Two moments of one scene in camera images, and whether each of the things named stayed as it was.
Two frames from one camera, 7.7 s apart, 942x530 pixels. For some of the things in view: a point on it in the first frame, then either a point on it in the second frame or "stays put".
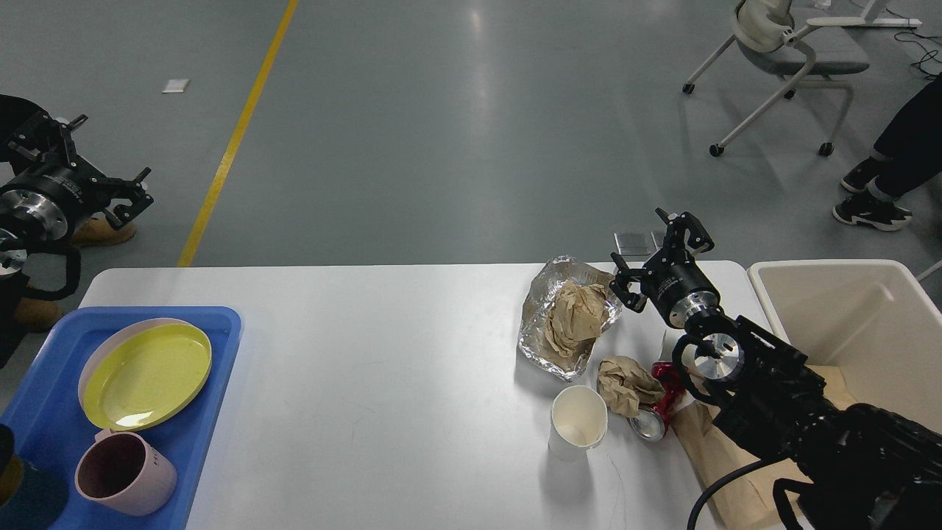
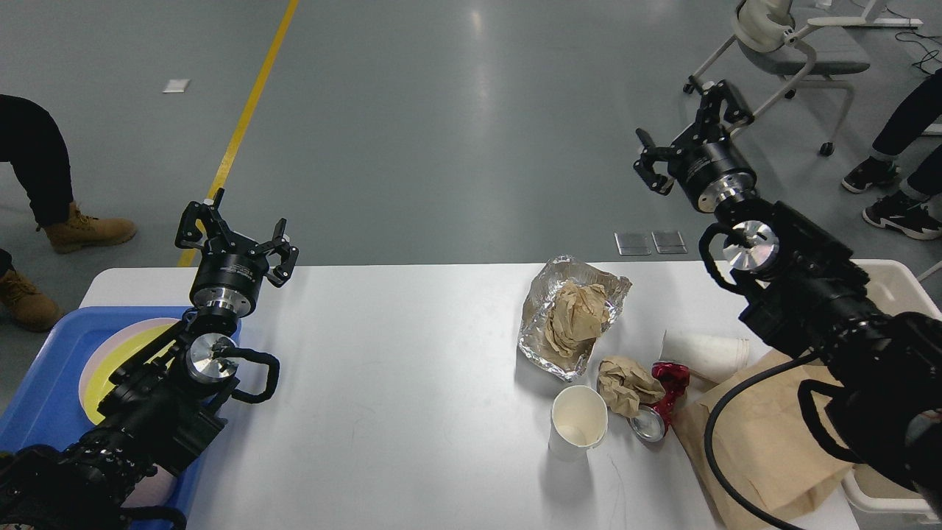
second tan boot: [37, 316] stays put
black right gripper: [673, 280] -> [705, 161]
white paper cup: [578, 422] stays put
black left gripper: [47, 201] -> [232, 268]
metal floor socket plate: [635, 246] stays put
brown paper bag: [713, 456] stays put
